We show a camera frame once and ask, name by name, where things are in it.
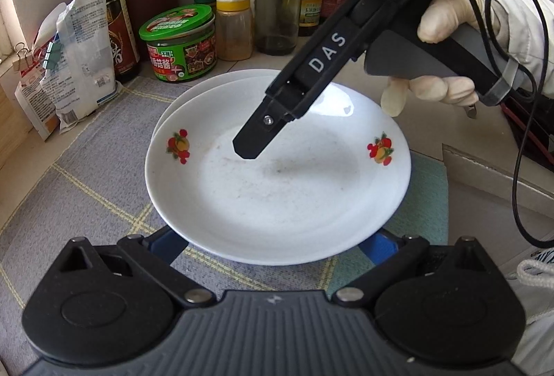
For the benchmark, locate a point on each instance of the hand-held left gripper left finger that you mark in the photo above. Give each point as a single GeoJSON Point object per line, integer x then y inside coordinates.
{"type": "Point", "coordinates": [166, 246]}

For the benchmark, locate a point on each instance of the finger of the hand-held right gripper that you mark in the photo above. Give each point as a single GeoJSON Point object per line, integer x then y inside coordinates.
{"type": "Point", "coordinates": [255, 138]}

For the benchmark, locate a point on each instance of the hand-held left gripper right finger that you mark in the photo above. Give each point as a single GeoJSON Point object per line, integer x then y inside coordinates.
{"type": "Point", "coordinates": [378, 248]}

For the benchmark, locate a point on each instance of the white fruit-print plate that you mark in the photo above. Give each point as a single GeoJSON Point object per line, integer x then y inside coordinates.
{"type": "Point", "coordinates": [281, 203]}
{"type": "Point", "coordinates": [184, 98]}

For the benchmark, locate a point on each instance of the person's right forearm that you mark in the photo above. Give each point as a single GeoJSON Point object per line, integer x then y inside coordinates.
{"type": "Point", "coordinates": [532, 29]}

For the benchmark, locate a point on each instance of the person's right hand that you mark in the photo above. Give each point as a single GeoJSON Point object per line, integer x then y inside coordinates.
{"type": "Point", "coordinates": [450, 12]}

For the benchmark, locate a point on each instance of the teal dish towel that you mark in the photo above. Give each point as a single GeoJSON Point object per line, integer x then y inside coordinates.
{"type": "Point", "coordinates": [428, 203]}

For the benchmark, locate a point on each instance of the grey checkered dish towel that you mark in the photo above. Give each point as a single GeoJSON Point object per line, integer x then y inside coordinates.
{"type": "Point", "coordinates": [86, 185]}

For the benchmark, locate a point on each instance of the yellow-lidded spice jar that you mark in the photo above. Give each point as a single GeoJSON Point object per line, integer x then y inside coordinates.
{"type": "Point", "coordinates": [233, 34]}

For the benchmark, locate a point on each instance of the green-lidded sauce jar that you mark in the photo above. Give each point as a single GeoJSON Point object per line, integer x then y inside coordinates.
{"type": "Point", "coordinates": [181, 55]}

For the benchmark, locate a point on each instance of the person's white clothing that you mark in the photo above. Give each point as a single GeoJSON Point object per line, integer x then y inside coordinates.
{"type": "Point", "coordinates": [536, 268]}

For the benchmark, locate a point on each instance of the dark soy sauce bottle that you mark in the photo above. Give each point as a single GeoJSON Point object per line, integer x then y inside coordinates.
{"type": "Point", "coordinates": [117, 38]}

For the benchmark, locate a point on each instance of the white and red packet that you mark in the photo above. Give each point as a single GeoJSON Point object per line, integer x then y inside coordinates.
{"type": "Point", "coordinates": [34, 107]}

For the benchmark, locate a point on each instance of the clear printed plastic bag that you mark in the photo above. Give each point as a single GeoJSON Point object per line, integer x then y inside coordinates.
{"type": "Point", "coordinates": [78, 55]}

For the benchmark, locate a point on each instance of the green binder clip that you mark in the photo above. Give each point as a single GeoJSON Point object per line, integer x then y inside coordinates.
{"type": "Point", "coordinates": [54, 53]}

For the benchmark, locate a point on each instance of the metal binder clip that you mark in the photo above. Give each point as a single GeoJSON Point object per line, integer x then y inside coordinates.
{"type": "Point", "coordinates": [20, 55]}

